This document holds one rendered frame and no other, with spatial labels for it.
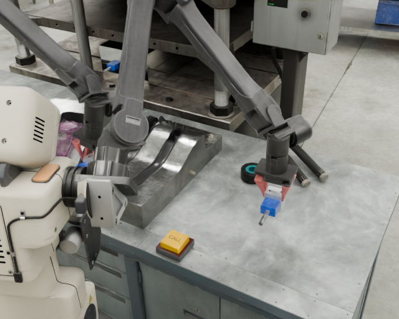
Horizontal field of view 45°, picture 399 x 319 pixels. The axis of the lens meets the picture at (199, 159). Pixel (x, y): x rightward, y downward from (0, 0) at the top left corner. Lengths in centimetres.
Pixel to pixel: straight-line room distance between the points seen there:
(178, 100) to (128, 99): 115
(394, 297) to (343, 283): 113
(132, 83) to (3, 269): 47
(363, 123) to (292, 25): 190
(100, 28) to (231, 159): 96
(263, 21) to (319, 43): 23
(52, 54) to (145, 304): 87
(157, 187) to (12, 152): 63
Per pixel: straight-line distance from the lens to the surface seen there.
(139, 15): 116
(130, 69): 109
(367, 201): 162
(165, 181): 150
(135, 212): 144
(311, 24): 188
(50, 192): 96
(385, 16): 493
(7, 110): 97
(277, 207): 131
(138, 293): 168
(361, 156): 333
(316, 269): 137
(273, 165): 125
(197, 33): 121
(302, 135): 126
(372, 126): 369
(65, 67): 136
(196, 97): 220
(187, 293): 154
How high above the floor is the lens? 178
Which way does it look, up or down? 34 degrees down
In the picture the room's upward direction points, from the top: 2 degrees counter-clockwise
